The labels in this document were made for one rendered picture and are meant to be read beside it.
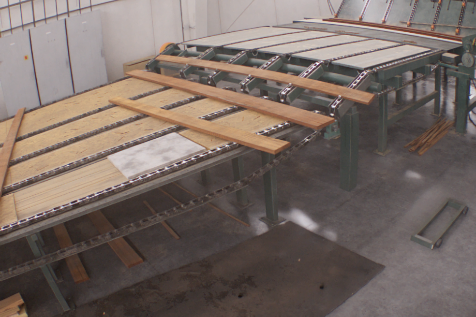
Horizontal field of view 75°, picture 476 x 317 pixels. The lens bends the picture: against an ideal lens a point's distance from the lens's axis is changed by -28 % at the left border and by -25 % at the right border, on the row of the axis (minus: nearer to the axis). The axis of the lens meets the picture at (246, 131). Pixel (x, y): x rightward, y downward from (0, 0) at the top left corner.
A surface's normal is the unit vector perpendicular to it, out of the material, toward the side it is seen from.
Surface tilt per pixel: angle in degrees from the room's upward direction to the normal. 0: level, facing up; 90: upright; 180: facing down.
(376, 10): 47
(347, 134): 90
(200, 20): 99
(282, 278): 0
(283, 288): 0
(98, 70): 90
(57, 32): 90
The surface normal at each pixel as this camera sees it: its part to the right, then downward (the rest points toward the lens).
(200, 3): 0.62, 0.37
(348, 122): -0.79, 0.29
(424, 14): -0.64, -0.43
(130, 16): 0.59, 0.18
